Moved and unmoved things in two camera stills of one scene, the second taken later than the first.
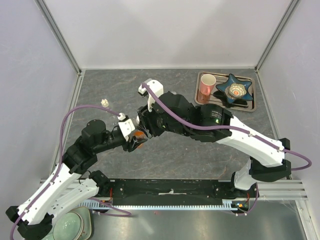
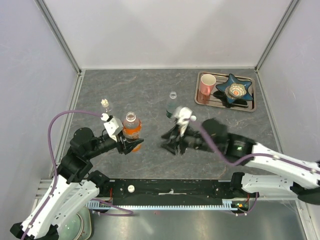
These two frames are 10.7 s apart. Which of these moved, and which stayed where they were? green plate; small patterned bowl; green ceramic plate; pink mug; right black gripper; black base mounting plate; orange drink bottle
Moved: orange drink bottle; right black gripper
Stayed: green ceramic plate; pink mug; green plate; black base mounting plate; small patterned bowl
